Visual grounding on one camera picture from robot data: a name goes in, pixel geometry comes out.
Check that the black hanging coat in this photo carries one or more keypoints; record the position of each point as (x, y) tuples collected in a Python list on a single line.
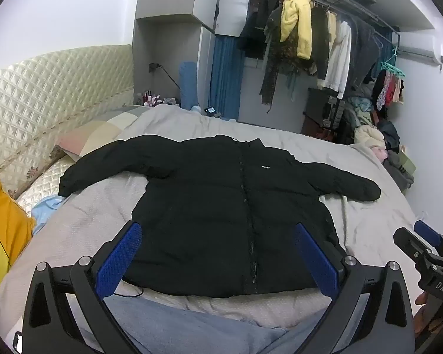
[(256, 25)]

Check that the pale blue small object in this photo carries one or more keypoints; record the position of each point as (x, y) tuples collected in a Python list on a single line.
[(196, 108)]

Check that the cream quilted mattress cover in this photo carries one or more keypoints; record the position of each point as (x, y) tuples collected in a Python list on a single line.
[(44, 180)]

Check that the row of cosmetic bottles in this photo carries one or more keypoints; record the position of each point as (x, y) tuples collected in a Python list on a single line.
[(151, 99)]

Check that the blue curtain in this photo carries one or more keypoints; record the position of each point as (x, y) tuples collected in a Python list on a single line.
[(225, 81)]

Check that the olive green box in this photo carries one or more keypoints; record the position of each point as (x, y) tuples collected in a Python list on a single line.
[(406, 161)]

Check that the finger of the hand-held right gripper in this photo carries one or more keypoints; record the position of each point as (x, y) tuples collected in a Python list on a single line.
[(426, 230), (408, 241)]

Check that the person's right hand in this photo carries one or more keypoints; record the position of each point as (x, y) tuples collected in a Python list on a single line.
[(422, 308)]

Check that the black hanging top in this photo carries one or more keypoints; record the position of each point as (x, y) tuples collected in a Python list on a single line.
[(320, 44)]

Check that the hanging small laundry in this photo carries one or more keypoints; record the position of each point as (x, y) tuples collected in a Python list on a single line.
[(387, 90)]

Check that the green clip hanger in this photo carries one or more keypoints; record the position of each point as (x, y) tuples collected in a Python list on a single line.
[(393, 68)]

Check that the light blue cloth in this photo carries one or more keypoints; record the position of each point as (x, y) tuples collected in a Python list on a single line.
[(46, 208)]

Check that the white hoodie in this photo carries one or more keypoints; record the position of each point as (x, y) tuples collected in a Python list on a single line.
[(339, 62)]

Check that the pile of clothes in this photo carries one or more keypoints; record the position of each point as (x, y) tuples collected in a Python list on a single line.
[(369, 136)]

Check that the pastel checked pillow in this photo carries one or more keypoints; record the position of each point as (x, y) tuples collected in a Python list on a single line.
[(96, 132)]

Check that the black puffer jacket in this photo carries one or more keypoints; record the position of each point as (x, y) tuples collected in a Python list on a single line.
[(206, 210)]

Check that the grey duvet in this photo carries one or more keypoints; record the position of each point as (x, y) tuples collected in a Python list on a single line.
[(317, 147)]

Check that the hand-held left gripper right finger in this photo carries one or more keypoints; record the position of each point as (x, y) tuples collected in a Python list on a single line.
[(317, 261)]

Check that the white air conditioner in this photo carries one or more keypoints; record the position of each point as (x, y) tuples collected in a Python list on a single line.
[(417, 49)]

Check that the rolled blue yoga mat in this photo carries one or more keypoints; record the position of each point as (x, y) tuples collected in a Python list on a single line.
[(189, 84)]

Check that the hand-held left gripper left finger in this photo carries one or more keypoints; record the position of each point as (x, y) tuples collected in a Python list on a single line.
[(120, 261)]

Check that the row of dark hanging clothes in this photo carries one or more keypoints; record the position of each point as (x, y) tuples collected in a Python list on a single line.
[(365, 51)]

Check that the dark wooden dresser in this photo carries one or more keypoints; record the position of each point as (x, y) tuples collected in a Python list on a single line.
[(317, 110)]

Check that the white wardrobe cabinet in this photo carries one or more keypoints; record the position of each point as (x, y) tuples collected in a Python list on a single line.
[(206, 0)]

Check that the metal clothes rail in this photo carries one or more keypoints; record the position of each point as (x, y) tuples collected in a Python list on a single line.
[(354, 5)]

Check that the yellow cushion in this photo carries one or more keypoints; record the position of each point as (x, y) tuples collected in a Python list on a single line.
[(3, 228)]

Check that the black wall charger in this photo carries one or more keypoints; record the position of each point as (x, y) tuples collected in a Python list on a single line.
[(154, 67)]

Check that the brown patterned garment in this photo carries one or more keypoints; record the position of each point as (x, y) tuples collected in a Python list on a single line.
[(277, 66)]

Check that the yellow hoodie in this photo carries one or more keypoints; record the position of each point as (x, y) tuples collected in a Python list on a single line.
[(302, 25)]

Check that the small black device with screen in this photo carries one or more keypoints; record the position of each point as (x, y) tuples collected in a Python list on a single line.
[(210, 110)]

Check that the cream quilted headboard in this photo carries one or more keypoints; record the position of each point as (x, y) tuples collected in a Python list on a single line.
[(59, 88)]

